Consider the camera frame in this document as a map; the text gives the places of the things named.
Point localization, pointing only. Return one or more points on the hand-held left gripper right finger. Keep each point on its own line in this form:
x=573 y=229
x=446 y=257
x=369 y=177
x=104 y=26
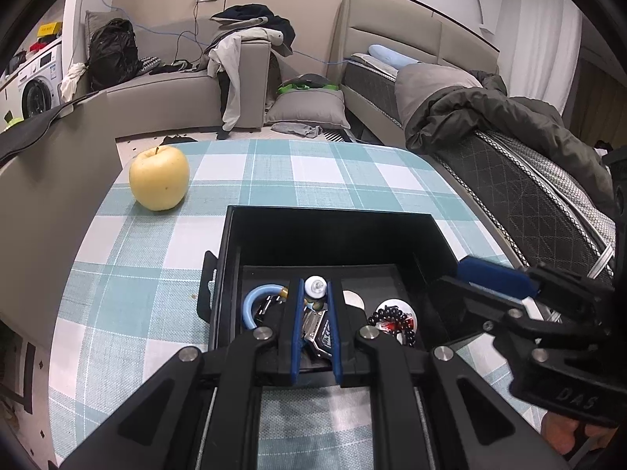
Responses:
x=336 y=342

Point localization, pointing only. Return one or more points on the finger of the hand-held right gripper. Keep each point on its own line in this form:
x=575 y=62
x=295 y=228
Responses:
x=494 y=274
x=485 y=306

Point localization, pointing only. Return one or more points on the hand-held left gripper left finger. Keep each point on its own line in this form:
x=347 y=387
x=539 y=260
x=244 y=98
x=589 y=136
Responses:
x=294 y=338

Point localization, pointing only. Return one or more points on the silver digital wristwatch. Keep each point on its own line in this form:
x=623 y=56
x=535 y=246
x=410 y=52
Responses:
x=318 y=335

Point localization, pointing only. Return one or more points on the black cardboard box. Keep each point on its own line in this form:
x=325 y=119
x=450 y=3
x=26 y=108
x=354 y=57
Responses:
x=318 y=240

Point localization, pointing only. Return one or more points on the person's right hand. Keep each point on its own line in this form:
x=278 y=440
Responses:
x=568 y=435

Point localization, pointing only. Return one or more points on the small white round case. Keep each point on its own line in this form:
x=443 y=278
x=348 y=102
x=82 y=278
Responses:
x=316 y=288

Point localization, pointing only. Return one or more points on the blue bangle with amber beads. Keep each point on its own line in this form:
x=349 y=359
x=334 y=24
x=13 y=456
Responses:
x=249 y=306

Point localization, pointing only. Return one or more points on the small red item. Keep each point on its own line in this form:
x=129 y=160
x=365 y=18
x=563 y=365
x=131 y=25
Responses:
x=393 y=325

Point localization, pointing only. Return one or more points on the grey quilted mattress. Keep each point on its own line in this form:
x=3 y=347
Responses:
x=514 y=181

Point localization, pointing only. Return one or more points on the dark olive duvet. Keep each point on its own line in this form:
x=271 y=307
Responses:
x=504 y=117

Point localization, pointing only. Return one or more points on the teal checked tablecloth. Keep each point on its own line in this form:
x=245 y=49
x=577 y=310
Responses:
x=147 y=274

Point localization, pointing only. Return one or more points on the grey pillow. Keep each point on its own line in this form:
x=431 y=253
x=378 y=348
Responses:
x=436 y=88

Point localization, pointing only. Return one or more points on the yellow apple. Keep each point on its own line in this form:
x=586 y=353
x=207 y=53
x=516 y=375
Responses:
x=159 y=178

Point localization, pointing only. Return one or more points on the grey cushion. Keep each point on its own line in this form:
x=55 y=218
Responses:
x=308 y=107

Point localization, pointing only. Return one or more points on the light blue pillow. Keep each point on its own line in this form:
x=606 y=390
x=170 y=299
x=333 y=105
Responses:
x=392 y=56

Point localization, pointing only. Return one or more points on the green and black bag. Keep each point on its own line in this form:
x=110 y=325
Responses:
x=308 y=83

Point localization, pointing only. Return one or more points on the beige padded headboard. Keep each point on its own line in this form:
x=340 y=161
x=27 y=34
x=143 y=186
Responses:
x=401 y=24

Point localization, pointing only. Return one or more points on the grey board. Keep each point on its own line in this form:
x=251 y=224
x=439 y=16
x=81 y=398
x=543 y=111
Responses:
x=54 y=215

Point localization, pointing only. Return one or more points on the grey sofa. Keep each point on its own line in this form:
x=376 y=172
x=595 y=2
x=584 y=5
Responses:
x=171 y=98

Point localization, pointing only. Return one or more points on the clothes pile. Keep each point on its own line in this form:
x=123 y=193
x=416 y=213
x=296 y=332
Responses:
x=235 y=68

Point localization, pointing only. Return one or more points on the black backpack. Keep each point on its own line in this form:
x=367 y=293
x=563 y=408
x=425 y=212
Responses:
x=112 y=54

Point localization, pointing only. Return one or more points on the white washing machine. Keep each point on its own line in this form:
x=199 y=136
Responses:
x=36 y=83

